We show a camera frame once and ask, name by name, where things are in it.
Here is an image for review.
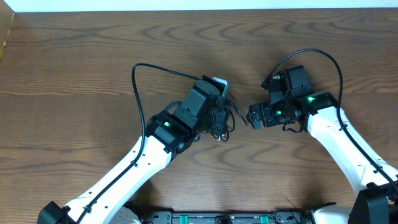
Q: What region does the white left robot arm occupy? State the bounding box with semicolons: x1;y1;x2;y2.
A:
37;77;229;223

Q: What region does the black usb cable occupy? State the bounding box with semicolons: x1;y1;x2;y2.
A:
214;99;249;142

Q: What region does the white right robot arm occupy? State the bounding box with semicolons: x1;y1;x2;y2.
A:
247;92;397;223

